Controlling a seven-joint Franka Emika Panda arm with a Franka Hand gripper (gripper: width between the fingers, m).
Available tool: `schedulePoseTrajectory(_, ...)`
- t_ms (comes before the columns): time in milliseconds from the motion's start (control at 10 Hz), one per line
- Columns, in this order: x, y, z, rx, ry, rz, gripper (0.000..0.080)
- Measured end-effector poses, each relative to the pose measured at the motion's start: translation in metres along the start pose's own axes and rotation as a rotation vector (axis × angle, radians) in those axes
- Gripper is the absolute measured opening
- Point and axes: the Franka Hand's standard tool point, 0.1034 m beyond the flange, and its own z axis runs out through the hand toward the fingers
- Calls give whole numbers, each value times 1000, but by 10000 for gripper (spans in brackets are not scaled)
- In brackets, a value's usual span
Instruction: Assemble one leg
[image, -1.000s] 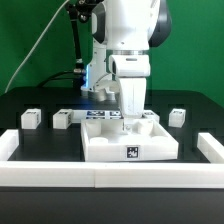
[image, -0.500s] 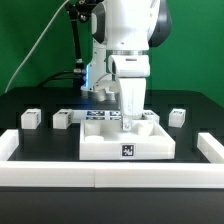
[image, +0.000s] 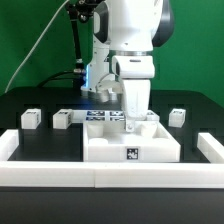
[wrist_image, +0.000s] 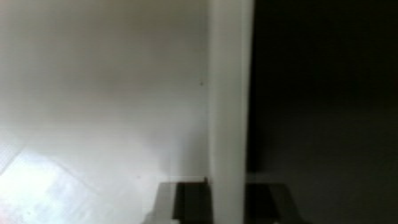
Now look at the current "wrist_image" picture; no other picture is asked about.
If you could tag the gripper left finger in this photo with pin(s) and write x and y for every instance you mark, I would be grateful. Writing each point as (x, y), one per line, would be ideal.
(181, 204)

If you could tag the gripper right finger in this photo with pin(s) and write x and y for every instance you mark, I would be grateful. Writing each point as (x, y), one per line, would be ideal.
(271, 205)

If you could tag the white square tabletop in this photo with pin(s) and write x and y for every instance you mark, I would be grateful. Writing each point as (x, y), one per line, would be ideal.
(124, 106)

